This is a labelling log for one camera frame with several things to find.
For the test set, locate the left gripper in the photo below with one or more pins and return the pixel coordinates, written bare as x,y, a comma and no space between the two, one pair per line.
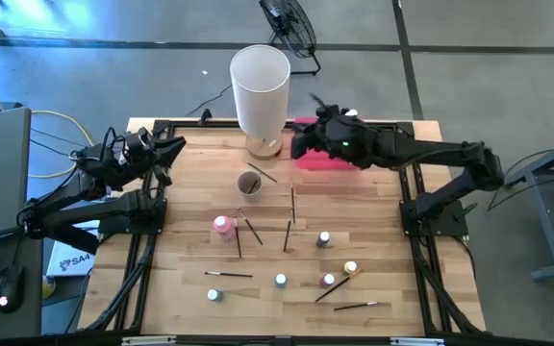
142,149

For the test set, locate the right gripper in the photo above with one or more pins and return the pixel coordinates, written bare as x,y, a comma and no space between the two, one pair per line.
344,134

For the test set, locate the black paintbrush silver ferrule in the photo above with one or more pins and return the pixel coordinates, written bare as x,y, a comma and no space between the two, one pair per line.
293,202

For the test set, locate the large light pink paint bottle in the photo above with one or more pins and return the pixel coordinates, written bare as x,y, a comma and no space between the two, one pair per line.
223,228

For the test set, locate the small purple paint bottle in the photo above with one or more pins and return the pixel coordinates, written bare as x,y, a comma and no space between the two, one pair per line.
323,239

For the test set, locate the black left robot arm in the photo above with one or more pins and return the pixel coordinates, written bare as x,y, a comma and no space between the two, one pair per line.
65,214

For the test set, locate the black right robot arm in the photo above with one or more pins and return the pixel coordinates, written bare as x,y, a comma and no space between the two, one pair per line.
431,146

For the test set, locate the small yellow paint bottle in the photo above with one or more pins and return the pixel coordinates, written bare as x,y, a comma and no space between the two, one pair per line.
349,267

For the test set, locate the small magenta paint bottle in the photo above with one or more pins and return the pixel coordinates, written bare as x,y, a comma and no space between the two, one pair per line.
327,280

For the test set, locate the small blue paint bottle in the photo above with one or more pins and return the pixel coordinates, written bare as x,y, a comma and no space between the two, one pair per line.
281,280

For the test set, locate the small teal paint bottle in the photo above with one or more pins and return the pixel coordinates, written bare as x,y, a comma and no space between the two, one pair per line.
215,295

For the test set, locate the pink plastic tray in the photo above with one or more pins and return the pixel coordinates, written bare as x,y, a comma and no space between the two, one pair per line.
315,164

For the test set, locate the black clamp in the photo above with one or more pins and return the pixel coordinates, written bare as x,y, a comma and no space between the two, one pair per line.
205,116

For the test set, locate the white table lamp wooden base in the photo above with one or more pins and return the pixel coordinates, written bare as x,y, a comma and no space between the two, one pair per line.
260,96

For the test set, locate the beige paper cup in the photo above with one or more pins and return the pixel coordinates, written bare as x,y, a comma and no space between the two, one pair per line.
245,194

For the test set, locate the black floor fan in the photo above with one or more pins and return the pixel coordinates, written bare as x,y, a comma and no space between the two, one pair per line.
289,24

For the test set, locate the long black paintbrush tan tip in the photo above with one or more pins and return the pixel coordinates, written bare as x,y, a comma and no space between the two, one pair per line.
337,287

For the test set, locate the white cardboard box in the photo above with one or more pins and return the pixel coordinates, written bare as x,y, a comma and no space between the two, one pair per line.
65,262

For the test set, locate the yellow round object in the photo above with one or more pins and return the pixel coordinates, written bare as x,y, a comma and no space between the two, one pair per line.
48,287

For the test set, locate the grey side desk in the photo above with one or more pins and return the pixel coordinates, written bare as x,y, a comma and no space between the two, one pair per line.
29,298

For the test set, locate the black computer mouse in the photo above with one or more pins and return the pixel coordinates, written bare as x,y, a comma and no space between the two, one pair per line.
8,288

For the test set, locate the black aluminium table frame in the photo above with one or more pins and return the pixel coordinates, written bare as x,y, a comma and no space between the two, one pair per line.
209,124

